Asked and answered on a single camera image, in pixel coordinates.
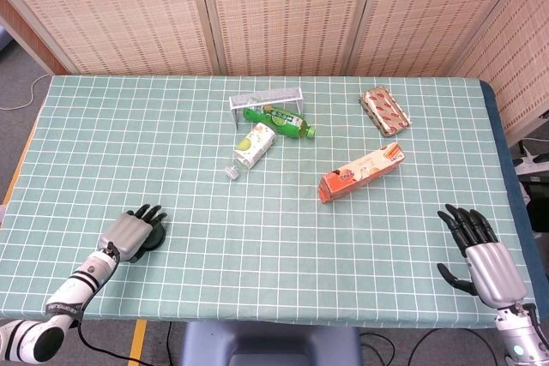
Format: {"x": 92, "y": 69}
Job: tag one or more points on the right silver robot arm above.
{"x": 517, "y": 340}

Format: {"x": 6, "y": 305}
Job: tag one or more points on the brown red printed snack packet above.
{"x": 386, "y": 111}

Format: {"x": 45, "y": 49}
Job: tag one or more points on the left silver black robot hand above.
{"x": 124, "y": 237}

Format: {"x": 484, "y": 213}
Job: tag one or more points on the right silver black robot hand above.
{"x": 495, "y": 271}

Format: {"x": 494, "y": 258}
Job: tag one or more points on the bamboo folding screen panel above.
{"x": 287, "y": 10}
{"x": 437, "y": 10}
{"x": 514, "y": 53}
{"x": 107, "y": 10}

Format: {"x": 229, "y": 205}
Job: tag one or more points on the green plastic drink bottle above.
{"x": 283, "y": 121}

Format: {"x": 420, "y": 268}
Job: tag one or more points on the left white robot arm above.
{"x": 73, "y": 286}

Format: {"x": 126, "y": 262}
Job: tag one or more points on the clear bottle with white label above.
{"x": 255, "y": 145}

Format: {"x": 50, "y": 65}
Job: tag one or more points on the orange cardboard snack carton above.
{"x": 356, "y": 175}

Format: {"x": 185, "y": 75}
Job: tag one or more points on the blue table edge padding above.
{"x": 502, "y": 147}

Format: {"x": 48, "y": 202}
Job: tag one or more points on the green checked tablecloth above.
{"x": 257, "y": 233}

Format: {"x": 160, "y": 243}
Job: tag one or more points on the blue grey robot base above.
{"x": 270, "y": 342}

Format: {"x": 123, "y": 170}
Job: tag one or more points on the yellow floor tape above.
{"x": 137, "y": 342}

